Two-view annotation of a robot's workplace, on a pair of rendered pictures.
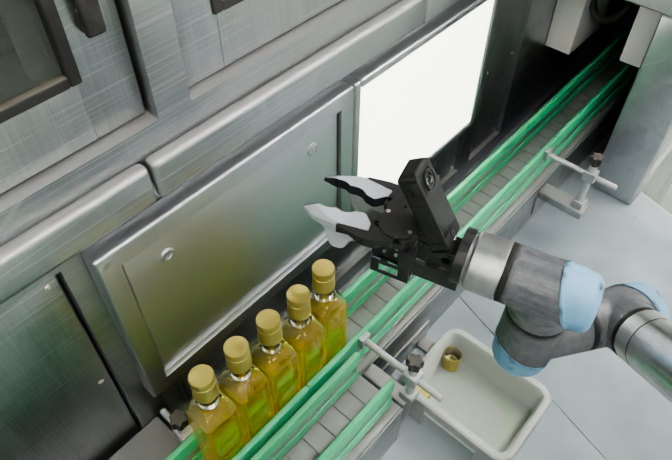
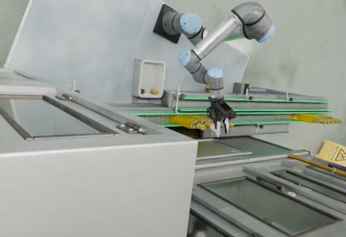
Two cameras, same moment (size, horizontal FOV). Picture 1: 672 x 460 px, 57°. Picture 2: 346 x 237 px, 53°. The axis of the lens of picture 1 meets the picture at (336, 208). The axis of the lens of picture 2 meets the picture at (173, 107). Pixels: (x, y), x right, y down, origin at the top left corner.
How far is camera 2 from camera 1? 1.85 m
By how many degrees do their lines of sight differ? 70
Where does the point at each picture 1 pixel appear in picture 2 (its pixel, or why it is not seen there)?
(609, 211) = not seen: hidden behind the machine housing
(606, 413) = (123, 41)
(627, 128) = not seen: hidden behind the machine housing
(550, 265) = (220, 80)
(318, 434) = (188, 104)
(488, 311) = (111, 91)
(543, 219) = not seen: hidden behind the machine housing
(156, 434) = (205, 134)
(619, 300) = (195, 62)
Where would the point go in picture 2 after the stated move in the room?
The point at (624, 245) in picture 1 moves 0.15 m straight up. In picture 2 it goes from (48, 62) to (57, 65)
